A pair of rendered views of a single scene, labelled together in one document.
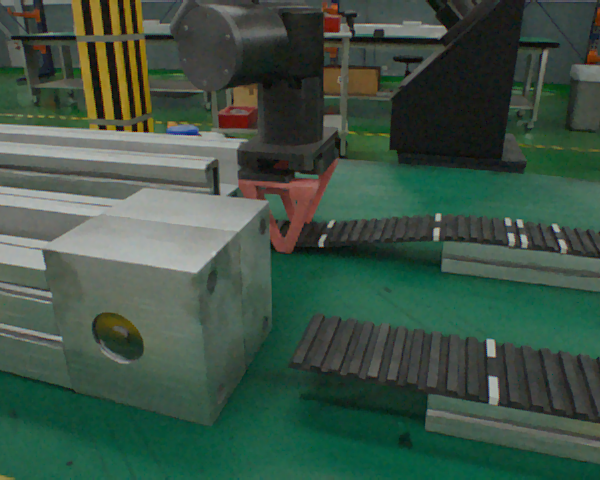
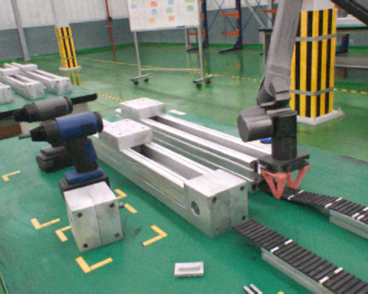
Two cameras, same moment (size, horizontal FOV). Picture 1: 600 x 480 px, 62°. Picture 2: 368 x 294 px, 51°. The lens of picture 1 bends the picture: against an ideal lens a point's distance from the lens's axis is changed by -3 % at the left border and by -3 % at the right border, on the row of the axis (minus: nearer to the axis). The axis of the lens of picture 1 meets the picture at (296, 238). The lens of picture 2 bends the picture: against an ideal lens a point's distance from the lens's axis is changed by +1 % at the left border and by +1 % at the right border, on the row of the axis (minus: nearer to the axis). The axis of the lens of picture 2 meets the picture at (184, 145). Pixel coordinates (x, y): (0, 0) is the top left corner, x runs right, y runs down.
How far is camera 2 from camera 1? 53 cm
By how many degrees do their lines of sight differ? 39
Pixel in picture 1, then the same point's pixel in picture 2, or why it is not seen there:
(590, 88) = not seen: outside the picture
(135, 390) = (198, 223)
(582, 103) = not seen: outside the picture
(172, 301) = (204, 202)
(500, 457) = (274, 271)
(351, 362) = (246, 231)
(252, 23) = (257, 123)
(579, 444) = (294, 274)
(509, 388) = (278, 251)
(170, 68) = not seen: outside the picture
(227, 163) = not seen: hidden behind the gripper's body
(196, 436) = (206, 239)
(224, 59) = (246, 134)
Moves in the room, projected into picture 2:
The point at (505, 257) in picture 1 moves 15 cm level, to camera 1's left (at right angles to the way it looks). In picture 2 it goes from (352, 222) to (279, 203)
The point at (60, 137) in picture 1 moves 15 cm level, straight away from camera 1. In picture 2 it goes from (218, 137) to (226, 122)
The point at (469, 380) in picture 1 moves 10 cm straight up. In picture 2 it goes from (270, 246) to (269, 194)
